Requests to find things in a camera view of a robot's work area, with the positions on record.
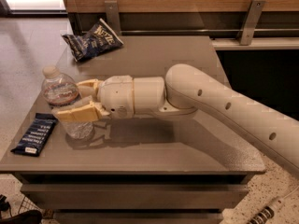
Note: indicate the right metal bracket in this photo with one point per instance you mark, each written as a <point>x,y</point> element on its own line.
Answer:
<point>252,17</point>

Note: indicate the wire basket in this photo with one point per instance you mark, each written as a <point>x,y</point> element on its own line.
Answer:
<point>27,205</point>

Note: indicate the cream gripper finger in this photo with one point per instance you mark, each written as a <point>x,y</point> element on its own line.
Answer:
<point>89,87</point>
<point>90,112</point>

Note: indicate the blue kettle chips bag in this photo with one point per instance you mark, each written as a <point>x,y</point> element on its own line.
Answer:
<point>98,40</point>

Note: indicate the white power strip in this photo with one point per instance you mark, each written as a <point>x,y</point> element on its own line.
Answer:
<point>270,209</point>

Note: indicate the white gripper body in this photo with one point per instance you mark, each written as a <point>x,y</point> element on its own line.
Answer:
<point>116,96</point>

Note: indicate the left metal bracket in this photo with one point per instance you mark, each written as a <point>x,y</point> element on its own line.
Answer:
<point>113,16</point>

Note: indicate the grey drawer cabinet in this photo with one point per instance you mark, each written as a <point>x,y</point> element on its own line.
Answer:
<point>140,171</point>

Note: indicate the metal bracket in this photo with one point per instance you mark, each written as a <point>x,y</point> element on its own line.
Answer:
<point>113,16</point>
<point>252,17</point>

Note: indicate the dark bag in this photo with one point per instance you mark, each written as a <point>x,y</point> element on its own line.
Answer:
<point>28,217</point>

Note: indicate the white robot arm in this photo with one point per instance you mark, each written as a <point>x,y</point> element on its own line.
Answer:
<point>183,91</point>

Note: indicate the clear plastic water bottle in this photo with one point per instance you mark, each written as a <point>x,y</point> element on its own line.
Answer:
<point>60,89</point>

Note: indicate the blue rxbar blueberry bar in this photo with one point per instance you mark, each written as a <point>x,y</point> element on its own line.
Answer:
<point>36,136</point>

